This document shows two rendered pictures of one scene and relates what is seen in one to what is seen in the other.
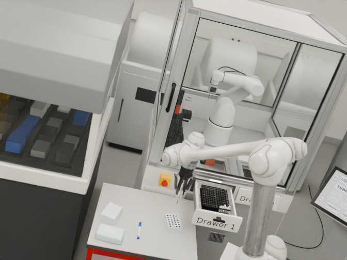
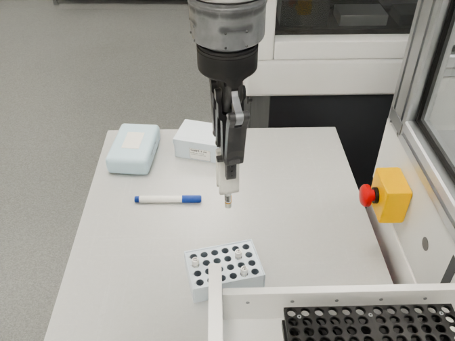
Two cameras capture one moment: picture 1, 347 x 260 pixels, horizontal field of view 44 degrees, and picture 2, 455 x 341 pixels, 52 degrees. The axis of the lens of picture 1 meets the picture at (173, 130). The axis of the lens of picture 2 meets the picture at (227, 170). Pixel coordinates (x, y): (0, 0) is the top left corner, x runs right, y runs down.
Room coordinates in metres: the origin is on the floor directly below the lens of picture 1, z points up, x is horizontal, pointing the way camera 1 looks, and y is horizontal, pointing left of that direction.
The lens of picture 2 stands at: (2.12, -0.67, 1.43)
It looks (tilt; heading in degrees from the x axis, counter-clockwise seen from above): 39 degrees down; 95
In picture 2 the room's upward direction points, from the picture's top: straight up
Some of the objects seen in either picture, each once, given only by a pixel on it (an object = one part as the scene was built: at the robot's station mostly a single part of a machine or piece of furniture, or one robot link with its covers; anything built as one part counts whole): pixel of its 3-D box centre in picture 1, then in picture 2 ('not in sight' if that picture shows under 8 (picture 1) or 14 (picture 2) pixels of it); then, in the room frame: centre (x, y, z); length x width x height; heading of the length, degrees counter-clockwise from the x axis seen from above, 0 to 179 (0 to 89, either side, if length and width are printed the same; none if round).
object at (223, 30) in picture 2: (189, 161); (227, 17); (2.07, -0.13, 1.22); 0.09 x 0.09 x 0.06
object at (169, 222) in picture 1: (172, 223); (223, 269); (2.07, -0.15, 0.78); 0.12 x 0.08 x 0.04; 19
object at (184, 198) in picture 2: (139, 230); (168, 199); (1.94, 0.03, 0.77); 0.14 x 0.02 x 0.02; 6
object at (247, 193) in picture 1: (257, 198); not in sight; (2.44, -0.67, 0.87); 0.29 x 0.02 x 0.11; 97
